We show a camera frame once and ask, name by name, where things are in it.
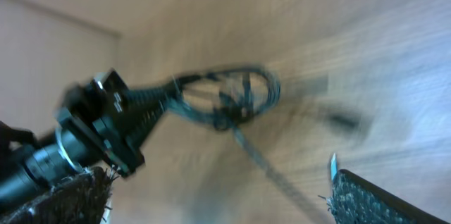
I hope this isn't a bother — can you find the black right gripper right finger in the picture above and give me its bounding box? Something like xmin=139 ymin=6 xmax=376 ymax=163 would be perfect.
xmin=326 ymin=154 xmax=448 ymax=224

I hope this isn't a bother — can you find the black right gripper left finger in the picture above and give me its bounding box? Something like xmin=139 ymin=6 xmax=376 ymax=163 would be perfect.
xmin=1 ymin=167 xmax=116 ymax=224

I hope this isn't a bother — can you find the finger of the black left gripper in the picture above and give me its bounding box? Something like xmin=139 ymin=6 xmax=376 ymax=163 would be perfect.
xmin=123 ymin=82 xmax=183 ymax=147

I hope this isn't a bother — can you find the thin black USB cable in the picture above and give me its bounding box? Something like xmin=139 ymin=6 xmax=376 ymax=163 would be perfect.
xmin=232 ymin=127 xmax=335 ymax=224

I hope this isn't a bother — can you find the thick black USB cable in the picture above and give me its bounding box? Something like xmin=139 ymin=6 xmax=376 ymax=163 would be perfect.
xmin=165 ymin=65 xmax=283 ymax=132

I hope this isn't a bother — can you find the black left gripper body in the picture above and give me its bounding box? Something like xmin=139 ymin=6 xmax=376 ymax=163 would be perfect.
xmin=56 ymin=70 xmax=147 ymax=178

